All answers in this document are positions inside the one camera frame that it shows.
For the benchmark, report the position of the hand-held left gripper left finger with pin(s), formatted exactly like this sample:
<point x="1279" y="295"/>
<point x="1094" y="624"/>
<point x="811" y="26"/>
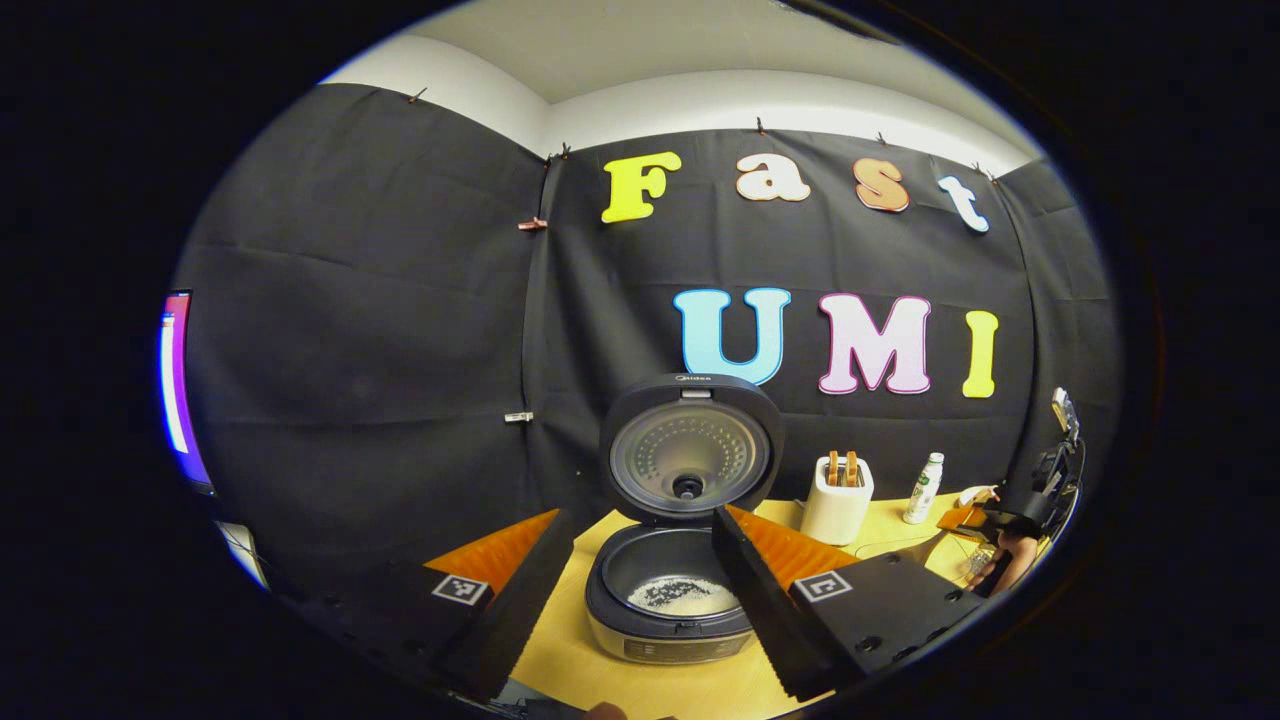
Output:
<point x="520" y="610"/>

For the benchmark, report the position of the toast bread slice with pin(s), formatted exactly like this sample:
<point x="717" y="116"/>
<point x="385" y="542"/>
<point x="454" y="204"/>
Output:
<point x="852" y="469"/>
<point x="832" y="468"/>

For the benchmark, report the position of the black backdrop cloth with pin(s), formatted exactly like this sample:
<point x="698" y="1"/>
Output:
<point x="400" y="300"/>

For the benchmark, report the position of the dark steel rice cooker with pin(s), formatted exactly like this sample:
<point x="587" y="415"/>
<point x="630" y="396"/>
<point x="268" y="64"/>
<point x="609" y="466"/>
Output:
<point x="690" y="460"/>

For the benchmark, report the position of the lit monitor screen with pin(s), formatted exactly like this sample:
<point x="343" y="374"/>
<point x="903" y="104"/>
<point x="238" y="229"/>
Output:
<point x="178" y="390"/>

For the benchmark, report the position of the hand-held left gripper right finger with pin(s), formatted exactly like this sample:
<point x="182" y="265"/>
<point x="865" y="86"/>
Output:
<point x="760" y="610"/>

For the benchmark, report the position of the copper clothes peg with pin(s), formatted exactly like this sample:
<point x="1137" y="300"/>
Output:
<point x="532" y="224"/>

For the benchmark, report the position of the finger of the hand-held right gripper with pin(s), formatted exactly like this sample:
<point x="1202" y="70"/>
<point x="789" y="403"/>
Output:
<point x="965" y="518"/>

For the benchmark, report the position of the white toaster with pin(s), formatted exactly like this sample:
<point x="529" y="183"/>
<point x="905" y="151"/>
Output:
<point x="835" y="510"/>

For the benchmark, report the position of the white panel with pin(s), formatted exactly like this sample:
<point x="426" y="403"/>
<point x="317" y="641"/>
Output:
<point x="242" y="550"/>

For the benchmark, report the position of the white milk bottle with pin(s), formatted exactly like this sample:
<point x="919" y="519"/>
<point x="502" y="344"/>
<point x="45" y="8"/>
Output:
<point x="922" y="495"/>

